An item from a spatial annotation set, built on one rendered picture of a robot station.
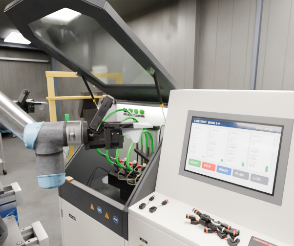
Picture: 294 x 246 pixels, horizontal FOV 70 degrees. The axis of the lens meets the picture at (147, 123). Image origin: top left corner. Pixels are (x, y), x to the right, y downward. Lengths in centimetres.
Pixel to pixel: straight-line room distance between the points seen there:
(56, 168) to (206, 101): 77
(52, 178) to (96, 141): 16
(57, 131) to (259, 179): 81
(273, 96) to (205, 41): 218
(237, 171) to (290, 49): 183
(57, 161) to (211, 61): 261
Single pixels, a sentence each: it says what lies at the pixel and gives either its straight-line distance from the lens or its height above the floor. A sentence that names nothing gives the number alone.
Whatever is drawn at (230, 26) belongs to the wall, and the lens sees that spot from 297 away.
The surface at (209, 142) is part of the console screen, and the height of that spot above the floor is 130.
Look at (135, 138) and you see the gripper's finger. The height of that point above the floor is 142.
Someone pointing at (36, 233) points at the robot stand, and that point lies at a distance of 105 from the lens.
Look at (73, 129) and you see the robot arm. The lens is 63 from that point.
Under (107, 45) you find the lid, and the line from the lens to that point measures 114.
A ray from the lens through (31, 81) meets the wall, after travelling 851.
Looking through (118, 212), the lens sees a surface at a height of 93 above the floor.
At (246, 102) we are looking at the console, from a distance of 105.
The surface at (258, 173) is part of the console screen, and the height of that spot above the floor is 121.
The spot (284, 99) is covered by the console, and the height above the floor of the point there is 152.
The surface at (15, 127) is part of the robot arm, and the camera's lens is 78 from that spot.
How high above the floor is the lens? 158
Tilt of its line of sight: 10 degrees down
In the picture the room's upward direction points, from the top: straight up
